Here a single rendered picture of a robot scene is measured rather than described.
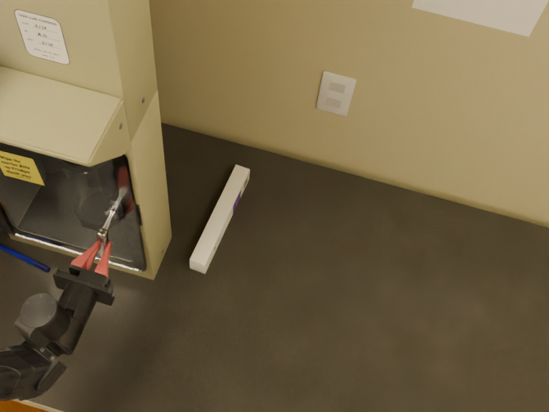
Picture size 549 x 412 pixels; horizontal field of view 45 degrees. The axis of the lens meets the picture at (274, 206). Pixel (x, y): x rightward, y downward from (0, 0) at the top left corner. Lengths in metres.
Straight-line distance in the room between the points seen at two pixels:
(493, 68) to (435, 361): 0.59
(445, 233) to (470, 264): 0.09
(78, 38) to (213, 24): 0.55
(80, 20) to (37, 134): 0.16
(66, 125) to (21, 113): 0.06
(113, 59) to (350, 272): 0.77
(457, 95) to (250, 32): 0.43
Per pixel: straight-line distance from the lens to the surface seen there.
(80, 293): 1.15
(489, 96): 1.37
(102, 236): 1.16
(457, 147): 1.49
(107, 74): 0.90
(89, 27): 0.85
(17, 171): 1.20
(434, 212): 1.56
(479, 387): 1.42
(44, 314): 1.07
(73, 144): 0.88
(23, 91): 0.95
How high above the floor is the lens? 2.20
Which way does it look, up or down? 58 degrees down
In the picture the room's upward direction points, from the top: 9 degrees clockwise
